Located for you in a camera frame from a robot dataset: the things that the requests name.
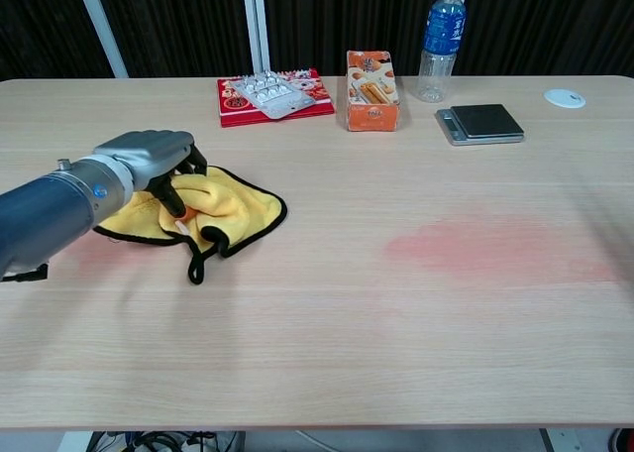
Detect white round cable grommet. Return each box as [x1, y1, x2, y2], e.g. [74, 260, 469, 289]
[543, 88, 587, 110]

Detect silver digital scale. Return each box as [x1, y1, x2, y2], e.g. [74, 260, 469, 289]
[434, 103, 527, 148]

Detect orange snack box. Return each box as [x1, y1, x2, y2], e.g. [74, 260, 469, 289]
[345, 50, 402, 134]

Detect clear plastic blister pack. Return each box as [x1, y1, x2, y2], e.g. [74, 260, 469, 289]
[228, 69, 316, 122]

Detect white double frame post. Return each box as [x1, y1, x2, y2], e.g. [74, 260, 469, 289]
[240, 0, 272, 77]

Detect white slanted frame post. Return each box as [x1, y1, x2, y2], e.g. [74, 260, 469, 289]
[72, 0, 131, 79]

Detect black floor cable bundle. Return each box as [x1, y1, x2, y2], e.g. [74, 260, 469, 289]
[87, 430, 245, 452]

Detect clear bottle with blue label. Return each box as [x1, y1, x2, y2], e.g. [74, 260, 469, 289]
[415, 0, 469, 104]

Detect red packet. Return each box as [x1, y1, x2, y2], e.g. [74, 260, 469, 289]
[216, 67, 337, 129]

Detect yellow cloth with black trim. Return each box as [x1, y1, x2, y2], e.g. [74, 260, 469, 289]
[92, 166, 289, 286]

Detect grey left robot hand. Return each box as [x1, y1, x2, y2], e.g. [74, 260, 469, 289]
[92, 130, 210, 221]

